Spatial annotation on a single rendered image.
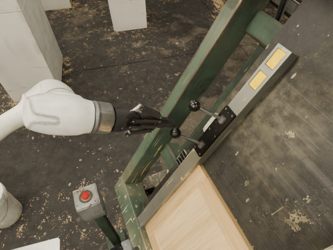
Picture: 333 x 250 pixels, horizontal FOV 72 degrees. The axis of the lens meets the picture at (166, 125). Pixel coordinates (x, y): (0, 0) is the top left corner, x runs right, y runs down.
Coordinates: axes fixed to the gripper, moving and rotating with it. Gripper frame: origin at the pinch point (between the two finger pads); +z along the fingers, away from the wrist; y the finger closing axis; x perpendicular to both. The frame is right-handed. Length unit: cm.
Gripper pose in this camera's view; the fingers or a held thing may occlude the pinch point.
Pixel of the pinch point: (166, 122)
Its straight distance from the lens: 78.1
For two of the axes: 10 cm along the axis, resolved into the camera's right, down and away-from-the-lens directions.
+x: 4.0, 7.1, -5.8
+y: -4.6, 7.0, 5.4
